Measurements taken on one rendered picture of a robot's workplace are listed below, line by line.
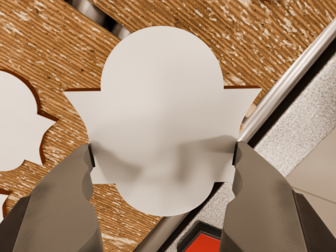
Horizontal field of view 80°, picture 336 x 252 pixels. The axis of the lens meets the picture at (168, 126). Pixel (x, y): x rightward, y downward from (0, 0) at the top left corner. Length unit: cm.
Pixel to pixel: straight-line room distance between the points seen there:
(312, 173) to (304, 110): 154
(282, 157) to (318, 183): 161
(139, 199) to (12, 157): 20
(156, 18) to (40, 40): 12
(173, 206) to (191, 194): 2
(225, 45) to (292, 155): 20
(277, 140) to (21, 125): 34
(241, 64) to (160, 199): 17
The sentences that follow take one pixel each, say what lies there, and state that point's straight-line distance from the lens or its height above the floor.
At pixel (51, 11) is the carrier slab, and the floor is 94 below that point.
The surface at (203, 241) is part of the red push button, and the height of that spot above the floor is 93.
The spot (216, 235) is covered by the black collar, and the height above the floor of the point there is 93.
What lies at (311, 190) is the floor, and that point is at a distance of 198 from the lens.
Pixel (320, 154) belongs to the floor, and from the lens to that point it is 180.
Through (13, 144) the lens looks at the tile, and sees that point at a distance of 31.
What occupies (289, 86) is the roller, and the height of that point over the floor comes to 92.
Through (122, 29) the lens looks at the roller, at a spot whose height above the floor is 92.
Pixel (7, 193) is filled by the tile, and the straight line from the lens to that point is 37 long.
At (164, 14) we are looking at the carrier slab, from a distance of 24.
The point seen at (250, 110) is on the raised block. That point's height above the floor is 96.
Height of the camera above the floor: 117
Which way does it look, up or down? 66 degrees down
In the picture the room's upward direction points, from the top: 174 degrees clockwise
